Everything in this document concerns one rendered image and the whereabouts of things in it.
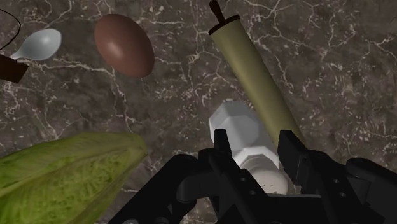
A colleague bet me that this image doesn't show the grey spoon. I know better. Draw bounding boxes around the grey spoon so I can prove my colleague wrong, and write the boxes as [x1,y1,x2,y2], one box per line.
[10,28,62,62]

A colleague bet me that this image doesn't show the dark brown block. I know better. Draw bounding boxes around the dark brown block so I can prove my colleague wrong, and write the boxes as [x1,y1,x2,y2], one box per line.
[0,55,29,84]

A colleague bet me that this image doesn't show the green lettuce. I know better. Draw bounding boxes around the green lettuce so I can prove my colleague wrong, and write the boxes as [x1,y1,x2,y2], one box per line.
[0,132,148,224]

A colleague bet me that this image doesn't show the brown egg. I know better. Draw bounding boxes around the brown egg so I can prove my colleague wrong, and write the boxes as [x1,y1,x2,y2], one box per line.
[94,13,155,79]

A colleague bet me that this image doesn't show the olive green rolling pin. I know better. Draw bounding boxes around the olive green rolling pin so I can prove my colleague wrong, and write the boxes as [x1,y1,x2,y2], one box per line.
[208,0,306,150]

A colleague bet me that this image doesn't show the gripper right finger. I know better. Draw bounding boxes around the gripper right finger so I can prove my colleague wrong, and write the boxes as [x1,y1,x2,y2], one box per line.
[277,129,397,224]

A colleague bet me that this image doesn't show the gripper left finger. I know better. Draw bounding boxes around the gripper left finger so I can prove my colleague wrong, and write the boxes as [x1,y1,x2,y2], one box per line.
[106,128,269,224]

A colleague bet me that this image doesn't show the thin black cable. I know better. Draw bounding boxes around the thin black cable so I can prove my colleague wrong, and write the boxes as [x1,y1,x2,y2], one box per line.
[0,8,22,51]

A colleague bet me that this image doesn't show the white faceted bottle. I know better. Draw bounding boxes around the white faceted bottle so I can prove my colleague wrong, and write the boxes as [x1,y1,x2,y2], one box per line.
[208,101,298,195]

